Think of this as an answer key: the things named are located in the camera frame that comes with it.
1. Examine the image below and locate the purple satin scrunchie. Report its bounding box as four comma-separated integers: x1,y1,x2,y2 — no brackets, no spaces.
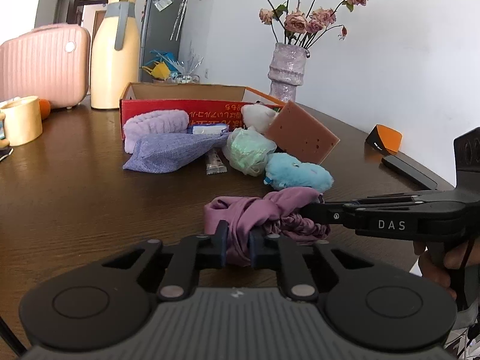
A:
203,187,330,267

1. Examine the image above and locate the light blue plush toy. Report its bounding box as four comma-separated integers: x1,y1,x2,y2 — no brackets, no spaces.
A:
264,153,334,194

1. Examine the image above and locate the brown sponge block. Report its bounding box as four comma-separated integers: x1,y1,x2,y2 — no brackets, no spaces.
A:
264,102,340,164

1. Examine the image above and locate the blue tissue pack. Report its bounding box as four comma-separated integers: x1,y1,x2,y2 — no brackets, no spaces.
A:
187,124,230,136

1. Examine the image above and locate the person's right hand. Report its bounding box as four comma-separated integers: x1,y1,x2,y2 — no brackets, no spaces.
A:
413,242,468,299

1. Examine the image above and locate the black flat remote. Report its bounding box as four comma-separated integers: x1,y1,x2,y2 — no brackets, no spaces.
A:
382,155,438,190

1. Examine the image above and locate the clear wrapped snack bar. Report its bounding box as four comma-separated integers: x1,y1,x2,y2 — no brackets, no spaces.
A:
206,149,228,176

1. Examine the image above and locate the orange black device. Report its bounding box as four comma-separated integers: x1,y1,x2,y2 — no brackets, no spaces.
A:
365,124,403,155

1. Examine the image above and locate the purple blue cloth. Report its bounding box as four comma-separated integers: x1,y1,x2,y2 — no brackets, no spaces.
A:
123,133,230,174

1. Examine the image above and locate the white yellow plush toy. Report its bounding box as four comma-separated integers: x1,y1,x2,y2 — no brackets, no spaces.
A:
241,103,278,134

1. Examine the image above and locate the lavender fluffy headband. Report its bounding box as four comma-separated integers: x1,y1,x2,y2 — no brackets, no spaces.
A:
123,110,190,154

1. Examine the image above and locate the red cardboard box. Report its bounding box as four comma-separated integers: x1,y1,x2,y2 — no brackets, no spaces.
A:
120,83,285,129

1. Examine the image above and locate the purple ceramic vase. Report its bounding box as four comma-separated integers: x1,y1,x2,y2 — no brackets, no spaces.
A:
268,43,310,102

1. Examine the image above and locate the yellow thermos jug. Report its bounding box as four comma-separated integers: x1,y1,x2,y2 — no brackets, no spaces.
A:
90,0,140,110

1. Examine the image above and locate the dried pink roses bouquet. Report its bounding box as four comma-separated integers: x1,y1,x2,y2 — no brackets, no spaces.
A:
259,0,368,51

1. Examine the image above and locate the orange fruit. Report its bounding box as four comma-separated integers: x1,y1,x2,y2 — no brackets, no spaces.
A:
38,98,51,120

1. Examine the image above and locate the yellow mug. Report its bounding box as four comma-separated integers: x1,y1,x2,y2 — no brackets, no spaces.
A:
1,96,42,146

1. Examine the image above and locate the grey refrigerator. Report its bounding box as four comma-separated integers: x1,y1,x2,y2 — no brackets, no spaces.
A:
139,0,184,82

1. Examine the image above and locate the pink small suitcase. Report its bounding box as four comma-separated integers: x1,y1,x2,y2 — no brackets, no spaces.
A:
1,24,90,109

